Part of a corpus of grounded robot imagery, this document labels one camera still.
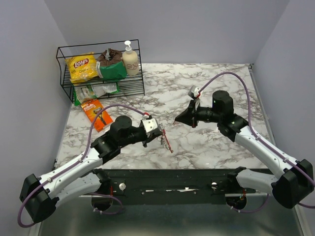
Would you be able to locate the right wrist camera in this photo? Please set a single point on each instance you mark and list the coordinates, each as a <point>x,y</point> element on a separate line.
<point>195,94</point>

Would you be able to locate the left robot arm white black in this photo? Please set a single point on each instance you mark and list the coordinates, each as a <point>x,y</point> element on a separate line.
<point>40,196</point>

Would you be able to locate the cream soap pump bottle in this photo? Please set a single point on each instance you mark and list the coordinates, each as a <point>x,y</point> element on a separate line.
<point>130,59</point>

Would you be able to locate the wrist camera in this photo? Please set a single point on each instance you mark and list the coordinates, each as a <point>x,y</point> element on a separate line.
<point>195,94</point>
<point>150,125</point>

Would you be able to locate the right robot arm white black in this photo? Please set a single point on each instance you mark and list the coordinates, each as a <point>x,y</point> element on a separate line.
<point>270,162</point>

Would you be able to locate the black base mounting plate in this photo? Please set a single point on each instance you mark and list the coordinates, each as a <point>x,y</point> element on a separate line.
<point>156,187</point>

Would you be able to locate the metal key organizer red handle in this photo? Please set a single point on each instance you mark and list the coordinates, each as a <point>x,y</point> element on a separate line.
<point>165,142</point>

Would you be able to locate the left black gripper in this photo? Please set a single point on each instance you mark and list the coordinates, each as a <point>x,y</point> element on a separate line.
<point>148,136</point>

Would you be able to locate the yellow Lays chips bag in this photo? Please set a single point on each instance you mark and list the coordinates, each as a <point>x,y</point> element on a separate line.
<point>82,67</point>

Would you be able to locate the black wire shelf rack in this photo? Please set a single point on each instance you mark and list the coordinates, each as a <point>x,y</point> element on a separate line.
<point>129,86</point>

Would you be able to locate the green white snack packet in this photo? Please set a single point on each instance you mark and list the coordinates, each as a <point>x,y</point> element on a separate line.
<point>89,92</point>

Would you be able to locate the orange Gillette razor package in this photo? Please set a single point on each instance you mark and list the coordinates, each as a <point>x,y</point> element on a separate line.
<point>91,108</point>

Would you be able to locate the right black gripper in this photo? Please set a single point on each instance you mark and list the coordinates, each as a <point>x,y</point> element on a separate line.
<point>190,116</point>

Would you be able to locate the aluminium rail frame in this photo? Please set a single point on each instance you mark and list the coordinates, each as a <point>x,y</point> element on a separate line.
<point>249,214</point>

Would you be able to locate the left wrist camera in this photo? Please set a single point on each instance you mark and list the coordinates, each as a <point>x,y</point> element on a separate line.
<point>150,125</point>

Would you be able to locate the green brown snack bag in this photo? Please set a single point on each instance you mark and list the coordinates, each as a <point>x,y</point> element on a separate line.
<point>110,65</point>

